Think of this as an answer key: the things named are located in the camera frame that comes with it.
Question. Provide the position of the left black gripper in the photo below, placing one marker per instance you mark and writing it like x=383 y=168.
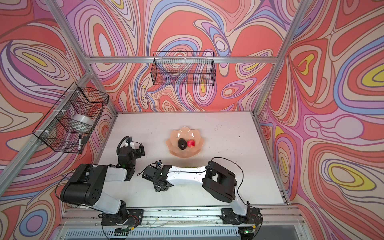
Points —
x=138 y=153

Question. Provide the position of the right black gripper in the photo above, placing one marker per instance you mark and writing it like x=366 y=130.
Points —
x=157 y=188

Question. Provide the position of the black marker pen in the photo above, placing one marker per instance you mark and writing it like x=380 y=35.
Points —
x=80 y=143

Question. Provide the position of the back black wire basket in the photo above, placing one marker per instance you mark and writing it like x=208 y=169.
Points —
x=183 y=68

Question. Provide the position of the black wire basket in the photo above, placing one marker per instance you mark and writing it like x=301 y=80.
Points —
x=183 y=68
x=61 y=133

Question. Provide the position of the dark fake avocado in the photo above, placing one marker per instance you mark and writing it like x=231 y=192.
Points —
x=182 y=144

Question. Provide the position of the red fake apple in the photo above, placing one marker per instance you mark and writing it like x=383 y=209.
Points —
x=191 y=143

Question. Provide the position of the aluminium front rail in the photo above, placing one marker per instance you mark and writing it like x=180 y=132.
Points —
x=156 y=217

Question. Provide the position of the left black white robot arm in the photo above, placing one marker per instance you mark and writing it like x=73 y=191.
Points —
x=85 y=186

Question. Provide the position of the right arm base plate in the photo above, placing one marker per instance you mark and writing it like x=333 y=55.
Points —
x=253 y=216

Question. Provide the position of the left black wire basket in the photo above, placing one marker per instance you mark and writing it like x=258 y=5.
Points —
x=61 y=133

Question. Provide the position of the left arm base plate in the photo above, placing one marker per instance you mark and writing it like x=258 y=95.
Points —
x=131 y=218

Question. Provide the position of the pink lotus fruit bowl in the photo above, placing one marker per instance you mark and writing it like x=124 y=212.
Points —
x=187 y=134

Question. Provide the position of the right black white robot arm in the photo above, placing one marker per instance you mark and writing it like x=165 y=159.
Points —
x=217 y=180

